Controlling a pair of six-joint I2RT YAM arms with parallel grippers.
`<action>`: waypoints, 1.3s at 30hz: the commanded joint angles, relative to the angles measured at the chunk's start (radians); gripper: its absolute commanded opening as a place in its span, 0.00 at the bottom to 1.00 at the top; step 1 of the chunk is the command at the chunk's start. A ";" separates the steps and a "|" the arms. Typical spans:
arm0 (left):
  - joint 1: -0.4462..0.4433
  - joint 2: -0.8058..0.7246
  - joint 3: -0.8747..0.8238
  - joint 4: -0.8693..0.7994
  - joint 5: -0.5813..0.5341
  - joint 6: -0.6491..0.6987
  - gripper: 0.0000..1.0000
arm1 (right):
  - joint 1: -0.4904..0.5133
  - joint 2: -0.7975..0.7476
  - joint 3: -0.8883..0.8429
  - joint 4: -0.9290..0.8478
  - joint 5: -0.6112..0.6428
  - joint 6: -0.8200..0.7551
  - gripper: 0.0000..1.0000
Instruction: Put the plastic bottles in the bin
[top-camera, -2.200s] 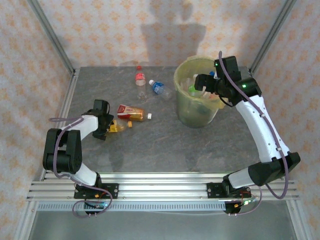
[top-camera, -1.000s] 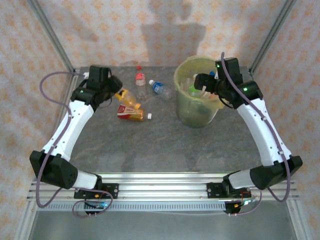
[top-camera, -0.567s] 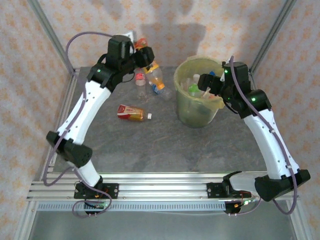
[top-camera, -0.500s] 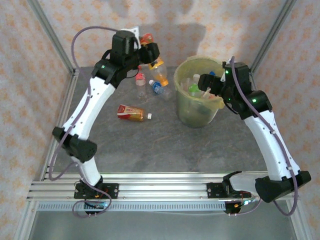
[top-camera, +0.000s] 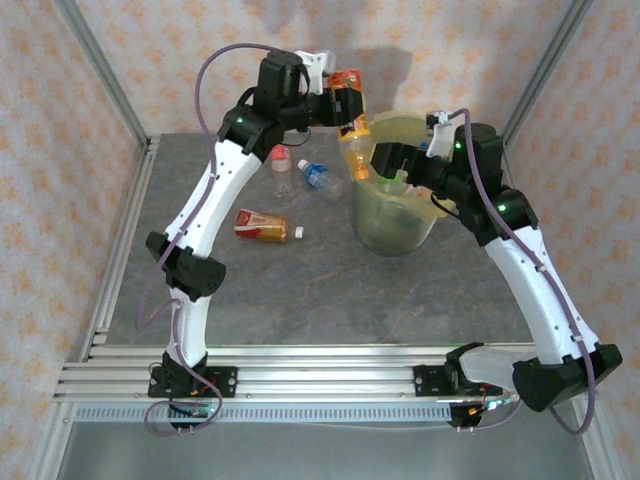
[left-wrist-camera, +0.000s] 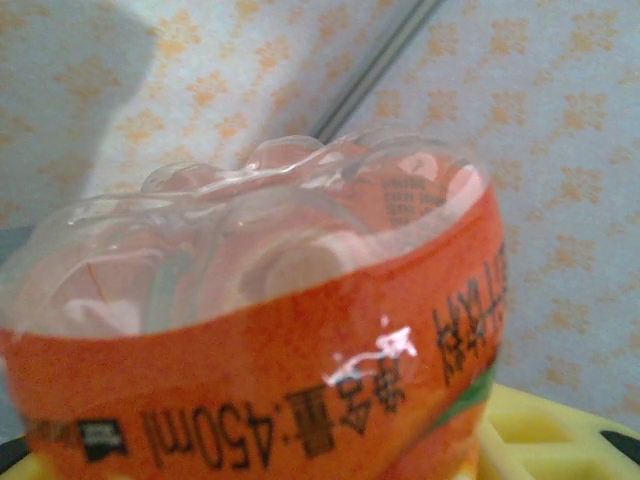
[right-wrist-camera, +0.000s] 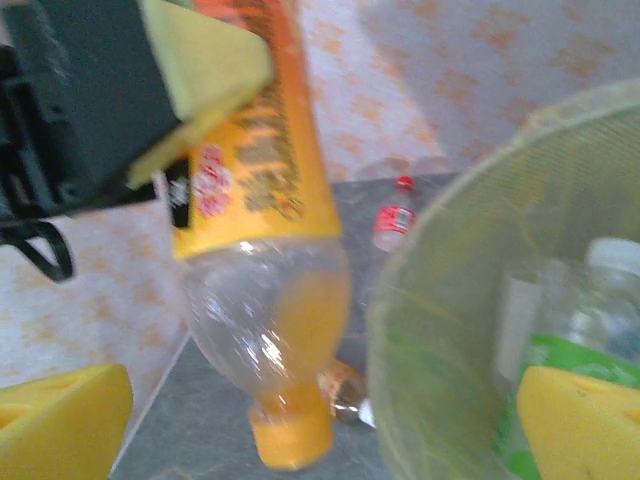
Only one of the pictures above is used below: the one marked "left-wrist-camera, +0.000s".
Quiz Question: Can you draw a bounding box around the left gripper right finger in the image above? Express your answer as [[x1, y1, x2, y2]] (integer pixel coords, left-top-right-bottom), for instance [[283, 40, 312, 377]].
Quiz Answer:
[[479, 382, 640, 480]]

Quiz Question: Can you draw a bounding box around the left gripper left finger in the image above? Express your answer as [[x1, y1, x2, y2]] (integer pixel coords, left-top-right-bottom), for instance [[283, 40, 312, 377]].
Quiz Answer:
[[0, 437, 39, 480]]

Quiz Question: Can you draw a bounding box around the orange juice bottle yellow cap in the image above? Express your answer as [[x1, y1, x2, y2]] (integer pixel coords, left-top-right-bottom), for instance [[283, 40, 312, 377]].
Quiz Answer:
[[0, 127, 511, 480]]

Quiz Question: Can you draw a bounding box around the aluminium frame post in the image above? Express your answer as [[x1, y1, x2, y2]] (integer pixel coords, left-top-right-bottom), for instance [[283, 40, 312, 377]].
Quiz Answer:
[[312, 0, 449, 141]]

